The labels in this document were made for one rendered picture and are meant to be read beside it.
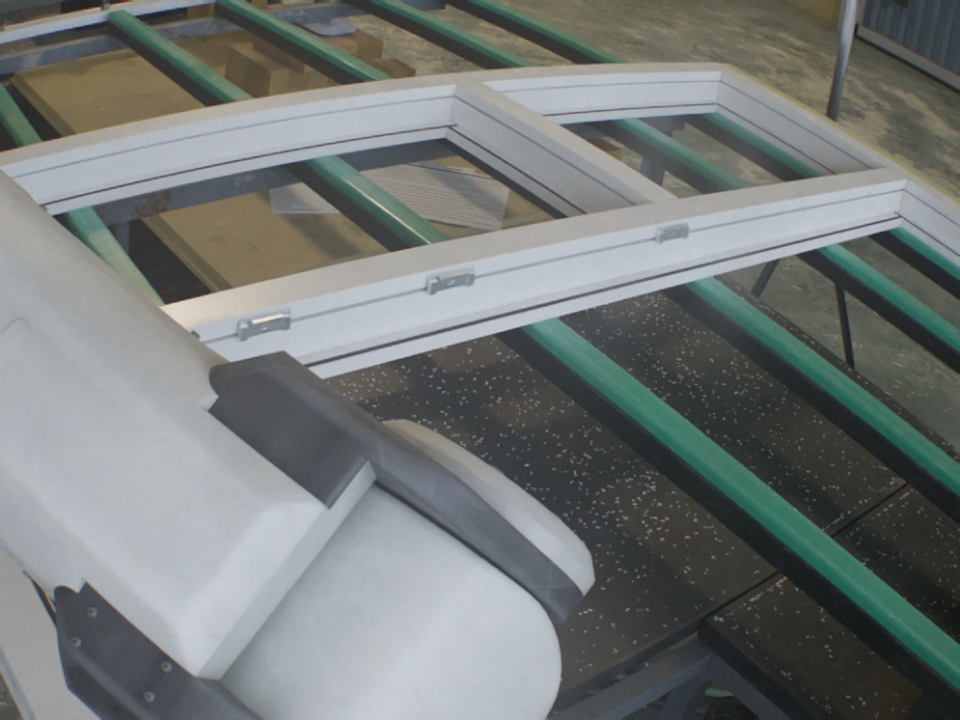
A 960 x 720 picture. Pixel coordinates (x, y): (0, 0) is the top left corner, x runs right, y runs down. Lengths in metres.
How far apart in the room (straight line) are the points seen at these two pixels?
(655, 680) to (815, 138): 0.95
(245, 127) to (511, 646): 1.14
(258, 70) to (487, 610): 1.98
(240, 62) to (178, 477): 2.05
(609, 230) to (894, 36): 6.48
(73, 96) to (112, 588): 2.10
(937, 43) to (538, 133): 6.13
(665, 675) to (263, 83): 1.42
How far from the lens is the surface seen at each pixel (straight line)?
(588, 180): 1.37
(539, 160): 1.44
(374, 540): 0.30
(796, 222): 1.48
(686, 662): 1.26
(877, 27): 7.67
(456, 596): 0.30
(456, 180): 1.98
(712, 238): 1.34
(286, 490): 0.27
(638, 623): 1.25
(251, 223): 1.78
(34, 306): 0.30
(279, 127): 1.42
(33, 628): 0.69
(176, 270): 2.25
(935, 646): 0.93
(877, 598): 0.94
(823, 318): 3.34
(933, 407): 3.13
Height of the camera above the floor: 1.44
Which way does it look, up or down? 32 degrees down
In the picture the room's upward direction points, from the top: 9 degrees clockwise
